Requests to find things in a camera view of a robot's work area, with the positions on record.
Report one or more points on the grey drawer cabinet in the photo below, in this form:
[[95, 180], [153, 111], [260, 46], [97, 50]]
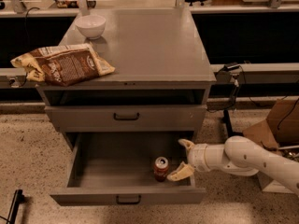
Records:
[[158, 56]]

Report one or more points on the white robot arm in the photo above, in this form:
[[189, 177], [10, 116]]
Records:
[[237, 156]]

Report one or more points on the black stand leg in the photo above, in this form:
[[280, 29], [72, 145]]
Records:
[[17, 200]]

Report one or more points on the white ceramic bowl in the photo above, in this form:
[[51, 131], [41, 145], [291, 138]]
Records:
[[91, 26]]

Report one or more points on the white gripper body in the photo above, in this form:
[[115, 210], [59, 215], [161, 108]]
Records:
[[198, 157]]

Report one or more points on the closed grey upper drawer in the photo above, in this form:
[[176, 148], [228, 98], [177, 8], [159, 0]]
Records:
[[126, 118]]

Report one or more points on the red coke can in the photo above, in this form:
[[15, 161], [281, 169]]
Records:
[[161, 167]]

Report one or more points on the brown chip bag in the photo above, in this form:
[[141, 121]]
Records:
[[63, 65]]

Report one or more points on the brown cardboard box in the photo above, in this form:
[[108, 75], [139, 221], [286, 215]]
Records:
[[280, 128]]

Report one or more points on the black power adapter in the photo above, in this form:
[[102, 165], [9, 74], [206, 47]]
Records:
[[231, 66]]

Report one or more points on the black tripod stand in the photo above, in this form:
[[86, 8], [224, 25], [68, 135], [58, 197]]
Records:
[[232, 99]]

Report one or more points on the open grey lower drawer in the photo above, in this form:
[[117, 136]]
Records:
[[117, 169]]

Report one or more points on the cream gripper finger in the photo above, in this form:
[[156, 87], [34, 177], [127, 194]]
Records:
[[186, 143], [183, 171]]

